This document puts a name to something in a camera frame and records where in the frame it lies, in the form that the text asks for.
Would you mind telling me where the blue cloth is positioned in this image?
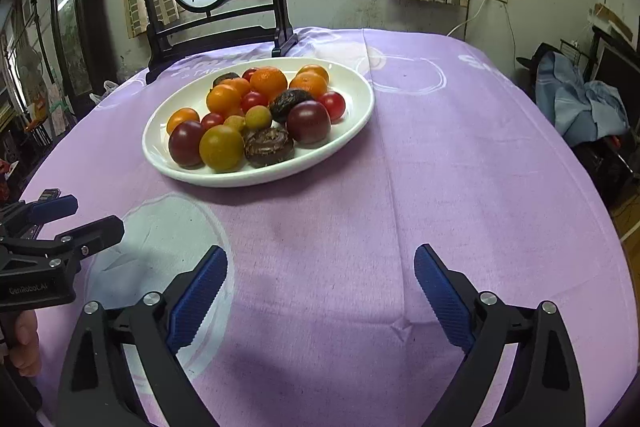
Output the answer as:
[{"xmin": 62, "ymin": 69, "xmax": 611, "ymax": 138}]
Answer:
[{"xmin": 535, "ymin": 52, "xmax": 630, "ymax": 146}]

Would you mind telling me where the yellow-green cherry tomato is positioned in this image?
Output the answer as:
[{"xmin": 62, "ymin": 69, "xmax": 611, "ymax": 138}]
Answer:
[{"xmin": 245, "ymin": 105, "xmax": 273, "ymax": 131}]

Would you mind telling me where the large orange cherry tomato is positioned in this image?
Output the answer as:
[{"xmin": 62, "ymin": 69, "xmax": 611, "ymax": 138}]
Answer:
[{"xmin": 296, "ymin": 64, "xmax": 331, "ymax": 84}]

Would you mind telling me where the large purple tomato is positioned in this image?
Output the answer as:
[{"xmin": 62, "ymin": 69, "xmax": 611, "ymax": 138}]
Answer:
[{"xmin": 286, "ymin": 101, "xmax": 332, "ymax": 144}]

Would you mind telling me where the white power cable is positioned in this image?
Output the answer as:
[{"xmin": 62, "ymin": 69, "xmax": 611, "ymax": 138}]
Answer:
[{"xmin": 446, "ymin": 0, "xmax": 487, "ymax": 38}]

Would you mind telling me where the dark wooden framed mirror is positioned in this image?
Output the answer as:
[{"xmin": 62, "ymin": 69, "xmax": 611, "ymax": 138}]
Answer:
[{"xmin": 48, "ymin": 0, "xmax": 123, "ymax": 100}]

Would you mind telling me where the white ceramic plate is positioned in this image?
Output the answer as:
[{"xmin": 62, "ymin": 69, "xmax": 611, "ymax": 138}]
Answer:
[{"xmin": 142, "ymin": 57, "xmax": 376, "ymax": 188}]

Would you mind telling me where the person's left hand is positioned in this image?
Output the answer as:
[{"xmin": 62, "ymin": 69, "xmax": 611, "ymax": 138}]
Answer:
[{"xmin": 10, "ymin": 309, "xmax": 41, "ymax": 375}]

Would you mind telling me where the black hat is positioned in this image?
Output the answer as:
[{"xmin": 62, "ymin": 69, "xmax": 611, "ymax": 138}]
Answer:
[{"xmin": 516, "ymin": 43, "xmax": 563, "ymax": 70}]

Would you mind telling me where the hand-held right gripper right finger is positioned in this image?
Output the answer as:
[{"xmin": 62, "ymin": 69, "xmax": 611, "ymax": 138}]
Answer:
[{"xmin": 413, "ymin": 243, "xmax": 587, "ymax": 427}]

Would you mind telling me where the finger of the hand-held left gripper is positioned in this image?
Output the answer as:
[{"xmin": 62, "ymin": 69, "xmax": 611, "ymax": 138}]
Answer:
[
  {"xmin": 0, "ymin": 194, "xmax": 79, "ymax": 239},
  {"xmin": 0, "ymin": 215, "xmax": 125, "ymax": 265}
]

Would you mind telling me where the white plastic bag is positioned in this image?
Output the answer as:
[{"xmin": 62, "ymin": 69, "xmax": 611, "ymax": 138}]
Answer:
[{"xmin": 89, "ymin": 80, "xmax": 120, "ymax": 104}]

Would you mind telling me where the purple printed tablecloth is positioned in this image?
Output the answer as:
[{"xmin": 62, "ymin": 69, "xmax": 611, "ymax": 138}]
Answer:
[{"xmin": 15, "ymin": 27, "xmax": 631, "ymax": 427}]

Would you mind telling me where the black monitor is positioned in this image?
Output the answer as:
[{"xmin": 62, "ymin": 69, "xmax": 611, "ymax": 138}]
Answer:
[{"xmin": 595, "ymin": 42, "xmax": 640, "ymax": 128}]

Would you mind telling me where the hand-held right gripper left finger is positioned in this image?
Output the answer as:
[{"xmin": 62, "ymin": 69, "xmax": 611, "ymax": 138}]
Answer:
[{"xmin": 56, "ymin": 244, "xmax": 229, "ymax": 427}]

